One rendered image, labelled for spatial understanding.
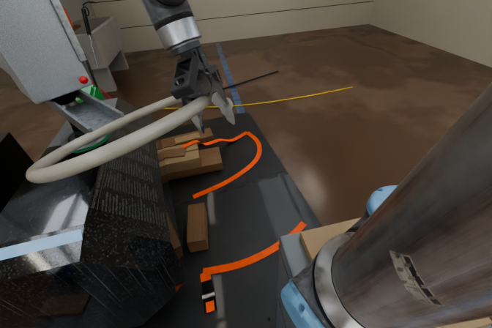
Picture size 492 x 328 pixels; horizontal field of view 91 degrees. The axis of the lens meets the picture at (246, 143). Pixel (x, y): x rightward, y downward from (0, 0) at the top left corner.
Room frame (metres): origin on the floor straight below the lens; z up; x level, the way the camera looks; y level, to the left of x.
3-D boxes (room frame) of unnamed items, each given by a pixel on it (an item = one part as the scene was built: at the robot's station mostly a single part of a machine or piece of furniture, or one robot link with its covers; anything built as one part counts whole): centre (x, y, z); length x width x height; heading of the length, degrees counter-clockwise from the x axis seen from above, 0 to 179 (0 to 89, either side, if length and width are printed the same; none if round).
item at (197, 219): (0.99, 0.38, 0.07); 0.30 x 0.12 x 0.12; 7
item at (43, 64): (1.06, 0.85, 1.33); 0.36 x 0.22 x 0.45; 47
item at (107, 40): (4.04, 2.27, 0.43); 1.30 x 0.62 x 0.86; 8
